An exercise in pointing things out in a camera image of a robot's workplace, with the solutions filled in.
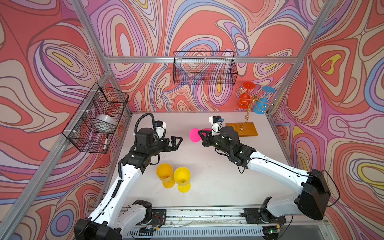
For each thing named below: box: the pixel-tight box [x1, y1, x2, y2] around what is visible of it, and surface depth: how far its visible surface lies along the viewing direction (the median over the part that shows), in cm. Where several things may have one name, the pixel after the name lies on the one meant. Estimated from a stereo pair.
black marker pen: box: [103, 133, 109, 151], surface depth 75 cm
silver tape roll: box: [91, 114, 118, 133], surface depth 73 cm
